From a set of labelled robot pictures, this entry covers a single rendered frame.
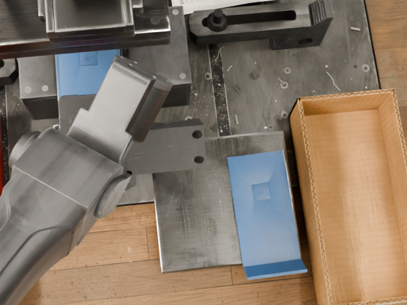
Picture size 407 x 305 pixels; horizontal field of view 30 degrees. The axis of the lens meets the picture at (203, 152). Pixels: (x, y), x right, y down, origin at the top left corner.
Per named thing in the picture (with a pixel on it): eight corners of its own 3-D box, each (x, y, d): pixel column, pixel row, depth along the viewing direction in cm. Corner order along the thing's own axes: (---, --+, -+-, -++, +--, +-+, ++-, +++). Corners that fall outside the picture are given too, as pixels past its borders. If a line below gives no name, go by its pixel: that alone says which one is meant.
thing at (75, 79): (63, 146, 86) (62, 139, 83) (55, 22, 90) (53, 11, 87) (125, 141, 87) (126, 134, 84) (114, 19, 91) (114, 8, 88)
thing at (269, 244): (245, 282, 90) (248, 279, 87) (226, 158, 94) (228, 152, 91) (303, 274, 91) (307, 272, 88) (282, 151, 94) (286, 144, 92)
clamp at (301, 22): (188, 59, 99) (191, 28, 90) (186, 36, 100) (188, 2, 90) (301, 49, 100) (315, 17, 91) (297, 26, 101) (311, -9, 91)
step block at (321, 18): (271, 50, 100) (281, 22, 91) (268, 29, 101) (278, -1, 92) (319, 46, 100) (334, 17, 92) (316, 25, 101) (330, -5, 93)
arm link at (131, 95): (107, 46, 70) (64, 40, 58) (188, 89, 69) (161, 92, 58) (53, 155, 72) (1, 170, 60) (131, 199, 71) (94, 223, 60)
